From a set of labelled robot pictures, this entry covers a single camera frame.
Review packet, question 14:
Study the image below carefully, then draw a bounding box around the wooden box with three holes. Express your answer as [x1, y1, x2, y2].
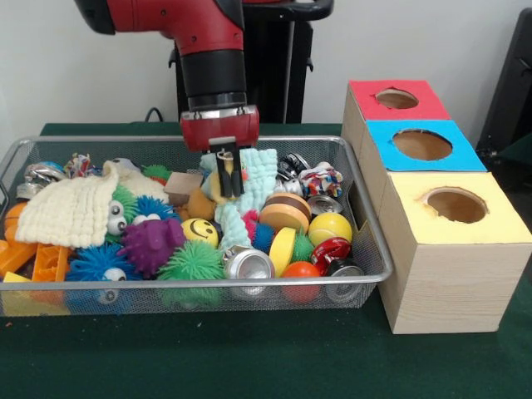
[341, 79, 532, 336]

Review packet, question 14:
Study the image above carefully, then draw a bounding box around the orange red ball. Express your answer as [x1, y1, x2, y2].
[282, 261, 323, 303]

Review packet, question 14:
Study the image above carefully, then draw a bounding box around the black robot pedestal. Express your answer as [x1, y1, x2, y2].
[168, 0, 336, 124]

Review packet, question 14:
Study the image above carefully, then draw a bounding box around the mint green cloth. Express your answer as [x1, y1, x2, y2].
[198, 147, 278, 253]

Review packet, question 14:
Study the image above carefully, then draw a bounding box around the purple spiky rubber toy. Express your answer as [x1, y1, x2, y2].
[118, 219, 187, 278]

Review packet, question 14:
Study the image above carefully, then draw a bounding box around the shallow silver mesh bin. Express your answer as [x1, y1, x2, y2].
[0, 135, 394, 318]

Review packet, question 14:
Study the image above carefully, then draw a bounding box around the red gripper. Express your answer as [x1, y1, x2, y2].
[179, 105, 261, 199]

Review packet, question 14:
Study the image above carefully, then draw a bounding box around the black stand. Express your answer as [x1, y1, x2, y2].
[475, 7, 532, 157]

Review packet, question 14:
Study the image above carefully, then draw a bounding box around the blue stringy ball with eyes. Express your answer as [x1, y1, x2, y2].
[65, 243, 145, 315]

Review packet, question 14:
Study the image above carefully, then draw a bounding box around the dark green tablecloth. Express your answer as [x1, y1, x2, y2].
[0, 121, 532, 399]
[498, 135, 532, 167]

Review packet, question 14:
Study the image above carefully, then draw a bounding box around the green stringy rubber ball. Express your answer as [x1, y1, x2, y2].
[157, 239, 226, 309]

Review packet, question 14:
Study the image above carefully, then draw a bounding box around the crushed red can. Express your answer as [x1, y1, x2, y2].
[310, 236, 366, 302]

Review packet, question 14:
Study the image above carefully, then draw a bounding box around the yellow ball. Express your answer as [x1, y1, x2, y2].
[308, 213, 353, 247]

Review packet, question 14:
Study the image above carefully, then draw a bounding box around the cream knitted cloth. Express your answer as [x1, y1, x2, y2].
[14, 160, 170, 249]

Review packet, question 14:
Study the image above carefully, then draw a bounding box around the toy hamburger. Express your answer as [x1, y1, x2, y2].
[258, 191, 313, 234]

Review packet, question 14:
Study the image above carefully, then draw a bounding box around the yellow plush duck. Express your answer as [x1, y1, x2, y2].
[207, 151, 247, 205]

